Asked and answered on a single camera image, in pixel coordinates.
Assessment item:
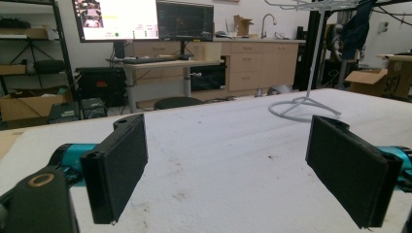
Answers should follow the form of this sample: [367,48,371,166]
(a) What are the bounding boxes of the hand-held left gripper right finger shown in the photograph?
[304,114,412,229]

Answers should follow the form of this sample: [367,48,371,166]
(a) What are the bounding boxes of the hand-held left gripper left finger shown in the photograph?
[51,113,150,225]

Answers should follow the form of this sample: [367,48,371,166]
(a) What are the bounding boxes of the white wire rack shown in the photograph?
[263,0,379,123]

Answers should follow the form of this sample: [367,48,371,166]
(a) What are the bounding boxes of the black computer tower with sticker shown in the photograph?
[48,101,81,124]

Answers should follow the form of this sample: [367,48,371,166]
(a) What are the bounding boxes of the black equipment case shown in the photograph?
[75,65,127,109]

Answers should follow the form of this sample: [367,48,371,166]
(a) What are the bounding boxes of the black round stool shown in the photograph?
[153,95,205,112]

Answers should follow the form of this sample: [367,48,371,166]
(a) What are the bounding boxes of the printed cardboard box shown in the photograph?
[344,58,412,99]

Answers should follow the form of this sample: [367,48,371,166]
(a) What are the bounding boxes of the large flat cardboard box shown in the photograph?
[0,86,75,131]

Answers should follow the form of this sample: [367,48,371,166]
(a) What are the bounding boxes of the beige standing desk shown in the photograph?
[106,57,225,114]

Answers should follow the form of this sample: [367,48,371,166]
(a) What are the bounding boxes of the black keyboard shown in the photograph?
[121,55,182,65]

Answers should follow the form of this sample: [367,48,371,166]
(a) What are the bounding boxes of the black metal shelf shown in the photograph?
[0,0,83,121]

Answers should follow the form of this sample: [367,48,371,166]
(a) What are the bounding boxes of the beige cabinet with drawers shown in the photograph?
[128,38,307,102]

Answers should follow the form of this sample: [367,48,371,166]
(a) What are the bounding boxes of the beige bin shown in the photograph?
[192,41,223,62]

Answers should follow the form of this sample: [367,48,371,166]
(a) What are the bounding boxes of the bright computer monitor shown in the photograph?
[71,0,160,44]

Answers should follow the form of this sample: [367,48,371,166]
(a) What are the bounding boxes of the dark computer monitor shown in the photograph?
[155,0,215,43]

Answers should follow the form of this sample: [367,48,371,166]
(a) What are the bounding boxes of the metal faucet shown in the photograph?
[259,13,278,40]

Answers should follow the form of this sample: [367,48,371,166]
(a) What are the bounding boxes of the open cardboard box on counter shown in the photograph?
[232,14,255,38]

